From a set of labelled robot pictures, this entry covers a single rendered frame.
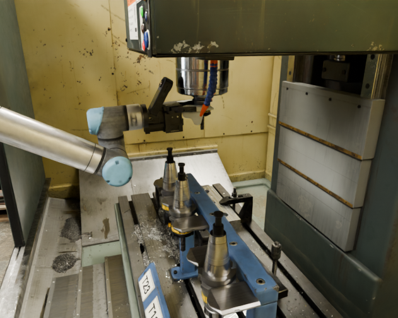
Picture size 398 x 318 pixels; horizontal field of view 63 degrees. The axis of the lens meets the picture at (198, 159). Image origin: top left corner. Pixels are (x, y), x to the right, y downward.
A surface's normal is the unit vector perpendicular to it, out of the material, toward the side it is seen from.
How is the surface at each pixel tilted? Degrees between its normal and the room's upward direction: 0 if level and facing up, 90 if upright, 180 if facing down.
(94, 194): 24
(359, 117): 90
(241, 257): 0
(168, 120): 90
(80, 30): 90
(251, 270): 0
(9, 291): 0
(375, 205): 90
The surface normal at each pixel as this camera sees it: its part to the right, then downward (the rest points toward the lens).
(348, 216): -0.95, 0.11
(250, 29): 0.30, 0.33
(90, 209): 0.12, -0.72
